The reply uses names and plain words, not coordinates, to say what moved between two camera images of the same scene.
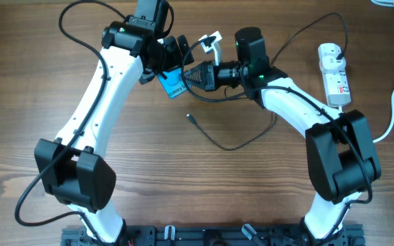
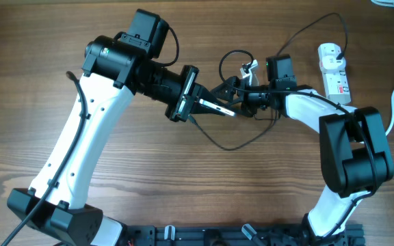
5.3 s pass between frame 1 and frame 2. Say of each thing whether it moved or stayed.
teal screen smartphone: moved
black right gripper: moved
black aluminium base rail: stayed
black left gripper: moved
